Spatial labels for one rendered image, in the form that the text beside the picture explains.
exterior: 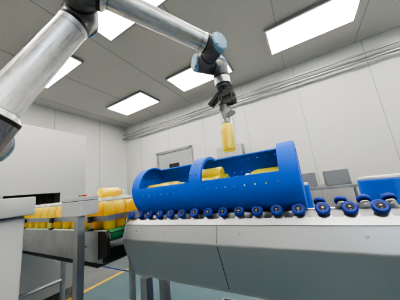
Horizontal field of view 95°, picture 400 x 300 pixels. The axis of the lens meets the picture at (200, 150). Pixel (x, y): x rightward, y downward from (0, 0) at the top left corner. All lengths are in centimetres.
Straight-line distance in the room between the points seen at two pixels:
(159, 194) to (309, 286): 71
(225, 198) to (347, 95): 387
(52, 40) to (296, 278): 121
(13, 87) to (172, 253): 89
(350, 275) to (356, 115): 372
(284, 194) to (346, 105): 372
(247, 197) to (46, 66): 88
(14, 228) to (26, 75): 49
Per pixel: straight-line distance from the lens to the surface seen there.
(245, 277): 92
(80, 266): 132
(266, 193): 77
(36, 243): 200
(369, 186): 131
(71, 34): 96
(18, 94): 85
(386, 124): 439
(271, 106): 444
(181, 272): 108
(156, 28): 94
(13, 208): 56
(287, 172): 74
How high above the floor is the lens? 108
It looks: 12 degrees up
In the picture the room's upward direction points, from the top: 6 degrees counter-clockwise
